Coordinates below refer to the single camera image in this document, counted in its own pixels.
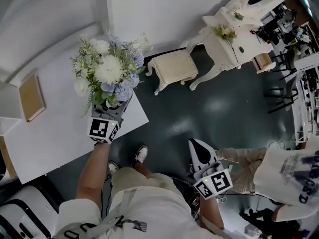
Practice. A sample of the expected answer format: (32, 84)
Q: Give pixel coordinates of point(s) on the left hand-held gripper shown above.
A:
(99, 129)

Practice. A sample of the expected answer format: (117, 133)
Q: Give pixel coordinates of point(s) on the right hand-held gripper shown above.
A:
(214, 183)

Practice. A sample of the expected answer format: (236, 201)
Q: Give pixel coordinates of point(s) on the blue and white flowers bouquet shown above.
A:
(109, 68)

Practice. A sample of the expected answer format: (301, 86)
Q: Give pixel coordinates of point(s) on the person's left forearm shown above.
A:
(93, 173)

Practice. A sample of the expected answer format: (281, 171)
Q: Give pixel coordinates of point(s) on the person's right forearm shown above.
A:
(210, 210)

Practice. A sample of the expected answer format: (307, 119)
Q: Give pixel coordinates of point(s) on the white desk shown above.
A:
(62, 146)

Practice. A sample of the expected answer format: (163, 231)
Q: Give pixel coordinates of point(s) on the white wall-side shelf unit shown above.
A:
(10, 98)

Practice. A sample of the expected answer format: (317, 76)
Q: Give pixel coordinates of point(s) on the person's right white sneaker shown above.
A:
(140, 155)

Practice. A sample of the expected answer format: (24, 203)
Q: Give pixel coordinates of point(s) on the person's white sneaker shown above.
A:
(140, 155)
(113, 167)

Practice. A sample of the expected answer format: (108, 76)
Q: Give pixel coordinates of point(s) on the person's left white sneaker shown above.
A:
(113, 167)

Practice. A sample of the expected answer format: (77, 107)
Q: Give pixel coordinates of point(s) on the cream cushioned stool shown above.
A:
(174, 66)

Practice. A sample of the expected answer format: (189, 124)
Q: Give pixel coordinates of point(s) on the person's light clothing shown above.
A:
(149, 208)

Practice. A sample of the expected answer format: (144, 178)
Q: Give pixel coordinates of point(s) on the brown book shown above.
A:
(32, 98)

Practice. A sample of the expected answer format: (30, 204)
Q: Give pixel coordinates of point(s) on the black chair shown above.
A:
(282, 99)
(286, 67)

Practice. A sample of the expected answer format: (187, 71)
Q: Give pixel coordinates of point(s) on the wooden open drawer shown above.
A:
(264, 62)

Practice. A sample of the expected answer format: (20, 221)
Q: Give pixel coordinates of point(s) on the small black oval object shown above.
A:
(241, 49)

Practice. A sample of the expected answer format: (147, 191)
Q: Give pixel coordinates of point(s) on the white dressing table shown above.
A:
(249, 48)

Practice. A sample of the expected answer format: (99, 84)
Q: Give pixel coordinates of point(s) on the small yellow green bouquet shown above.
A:
(224, 32)

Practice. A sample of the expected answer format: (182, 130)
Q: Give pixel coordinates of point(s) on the black hair dryer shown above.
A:
(260, 34)

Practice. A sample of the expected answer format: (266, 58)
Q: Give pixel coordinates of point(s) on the white black-trimmed machine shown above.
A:
(27, 208)

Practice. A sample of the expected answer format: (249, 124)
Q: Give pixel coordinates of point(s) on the small green sprig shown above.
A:
(238, 16)

